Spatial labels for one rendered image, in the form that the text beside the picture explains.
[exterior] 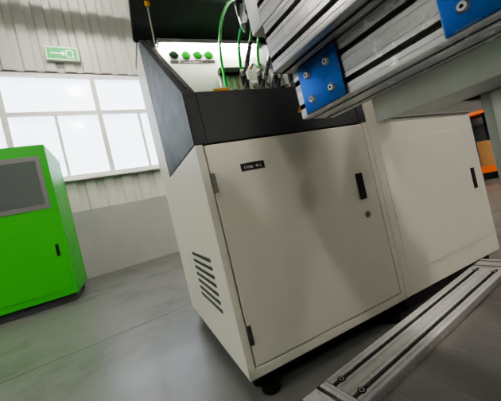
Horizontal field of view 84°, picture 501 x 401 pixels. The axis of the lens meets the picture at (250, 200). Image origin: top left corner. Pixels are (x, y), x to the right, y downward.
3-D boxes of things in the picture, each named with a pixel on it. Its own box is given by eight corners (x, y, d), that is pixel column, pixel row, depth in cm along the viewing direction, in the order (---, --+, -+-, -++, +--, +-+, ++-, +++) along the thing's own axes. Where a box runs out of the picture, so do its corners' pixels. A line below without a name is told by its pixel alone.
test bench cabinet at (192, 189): (254, 406, 82) (193, 145, 81) (206, 335, 135) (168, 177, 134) (411, 315, 110) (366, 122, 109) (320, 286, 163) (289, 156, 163)
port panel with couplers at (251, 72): (258, 110, 149) (245, 54, 148) (256, 113, 152) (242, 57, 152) (279, 108, 154) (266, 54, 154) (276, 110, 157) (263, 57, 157)
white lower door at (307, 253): (255, 369, 82) (203, 145, 82) (253, 365, 84) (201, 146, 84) (401, 293, 108) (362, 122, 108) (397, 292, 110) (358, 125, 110)
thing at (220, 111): (207, 143, 83) (195, 91, 83) (203, 147, 87) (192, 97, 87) (359, 122, 108) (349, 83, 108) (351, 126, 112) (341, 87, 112)
